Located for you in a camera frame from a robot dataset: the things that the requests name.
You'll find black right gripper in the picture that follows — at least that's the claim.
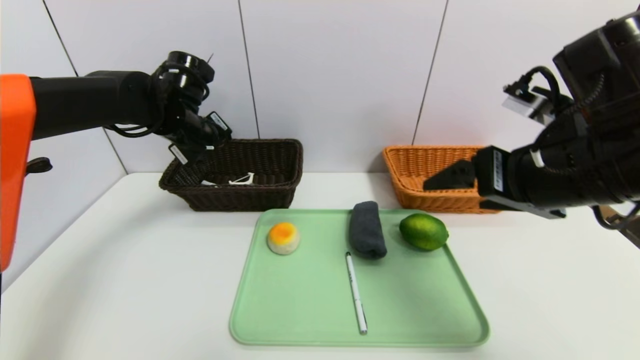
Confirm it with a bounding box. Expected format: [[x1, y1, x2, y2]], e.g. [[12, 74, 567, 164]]
[[422, 145, 593, 220]]

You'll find green round citrus fruit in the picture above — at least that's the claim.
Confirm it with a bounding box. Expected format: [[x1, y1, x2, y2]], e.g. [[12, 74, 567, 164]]
[[399, 213, 450, 252]]

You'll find dark grey towel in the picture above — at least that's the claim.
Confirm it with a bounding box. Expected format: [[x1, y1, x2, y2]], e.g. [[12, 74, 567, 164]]
[[348, 201, 388, 261]]

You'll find yellow topped round pastry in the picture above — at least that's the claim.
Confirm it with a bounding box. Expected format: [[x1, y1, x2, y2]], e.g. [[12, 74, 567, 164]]
[[267, 222, 302, 256]]

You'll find orange wicker basket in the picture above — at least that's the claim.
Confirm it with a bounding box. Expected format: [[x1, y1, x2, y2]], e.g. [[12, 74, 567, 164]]
[[383, 145, 501, 215]]

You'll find dark brown wicker basket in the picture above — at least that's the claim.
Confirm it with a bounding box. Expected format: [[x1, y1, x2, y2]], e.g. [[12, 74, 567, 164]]
[[159, 138, 304, 212]]

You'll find slim white pen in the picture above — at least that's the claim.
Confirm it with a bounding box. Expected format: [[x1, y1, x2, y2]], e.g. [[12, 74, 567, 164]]
[[345, 251, 369, 335]]

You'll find light green plastic tray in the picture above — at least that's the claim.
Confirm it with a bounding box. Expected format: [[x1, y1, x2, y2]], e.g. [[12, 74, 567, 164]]
[[229, 208, 491, 348]]

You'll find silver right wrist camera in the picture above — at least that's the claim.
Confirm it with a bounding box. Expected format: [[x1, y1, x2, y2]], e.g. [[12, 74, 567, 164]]
[[501, 82, 557, 125]]

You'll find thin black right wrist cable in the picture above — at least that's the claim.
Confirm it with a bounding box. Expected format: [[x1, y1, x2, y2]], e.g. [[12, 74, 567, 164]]
[[522, 65, 566, 108]]

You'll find braided left arm cable labelled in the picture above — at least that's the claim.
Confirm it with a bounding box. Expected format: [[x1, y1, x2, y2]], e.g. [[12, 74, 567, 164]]
[[104, 62, 211, 138]]

